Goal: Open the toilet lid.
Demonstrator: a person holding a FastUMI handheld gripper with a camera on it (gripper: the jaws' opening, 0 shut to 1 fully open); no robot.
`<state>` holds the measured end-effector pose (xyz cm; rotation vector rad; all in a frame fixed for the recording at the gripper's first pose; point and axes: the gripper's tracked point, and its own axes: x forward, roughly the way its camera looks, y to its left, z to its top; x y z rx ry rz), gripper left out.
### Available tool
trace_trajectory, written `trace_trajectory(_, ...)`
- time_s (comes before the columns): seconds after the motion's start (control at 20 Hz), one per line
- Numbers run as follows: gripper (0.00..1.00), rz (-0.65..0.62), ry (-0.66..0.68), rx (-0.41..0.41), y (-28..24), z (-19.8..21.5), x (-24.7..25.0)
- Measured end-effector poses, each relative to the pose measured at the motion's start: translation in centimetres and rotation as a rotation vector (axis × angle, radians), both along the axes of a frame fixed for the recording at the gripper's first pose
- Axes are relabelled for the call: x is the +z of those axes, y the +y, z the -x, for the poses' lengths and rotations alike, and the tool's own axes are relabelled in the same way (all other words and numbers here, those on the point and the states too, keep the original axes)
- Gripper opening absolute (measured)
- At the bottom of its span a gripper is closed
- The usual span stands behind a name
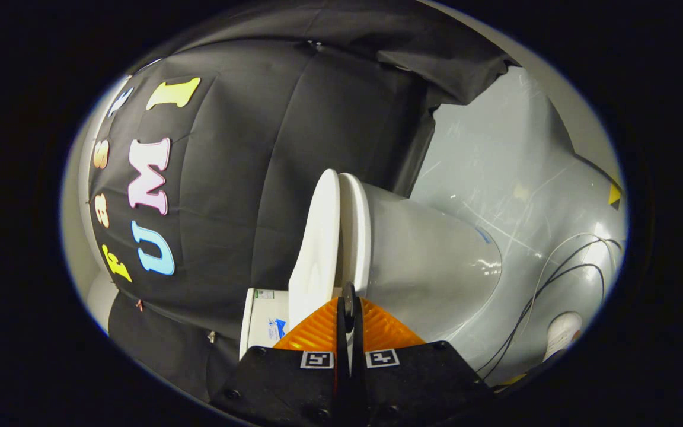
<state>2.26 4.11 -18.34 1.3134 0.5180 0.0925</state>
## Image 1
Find black backdrop cloth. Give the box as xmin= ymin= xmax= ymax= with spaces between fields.
xmin=85 ymin=0 xmax=520 ymax=405

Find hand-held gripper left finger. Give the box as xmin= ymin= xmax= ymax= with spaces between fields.
xmin=211 ymin=297 xmax=352 ymax=426

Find white ceramic toilet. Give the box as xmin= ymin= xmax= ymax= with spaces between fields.
xmin=240 ymin=173 xmax=503 ymax=360

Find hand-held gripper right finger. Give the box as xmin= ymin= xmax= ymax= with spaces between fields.
xmin=350 ymin=297 xmax=494 ymax=426

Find white toilet seat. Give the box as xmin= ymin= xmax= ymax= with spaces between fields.
xmin=339 ymin=173 xmax=373 ymax=298

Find black round pull tab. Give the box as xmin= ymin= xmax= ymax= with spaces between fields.
xmin=343 ymin=282 xmax=358 ymax=333

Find white toilet lid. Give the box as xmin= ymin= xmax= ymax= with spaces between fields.
xmin=288 ymin=169 xmax=342 ymax=330

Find thin cables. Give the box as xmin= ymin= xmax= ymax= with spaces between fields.
xmin=475 ymin=234 xmax=623 ymax=380

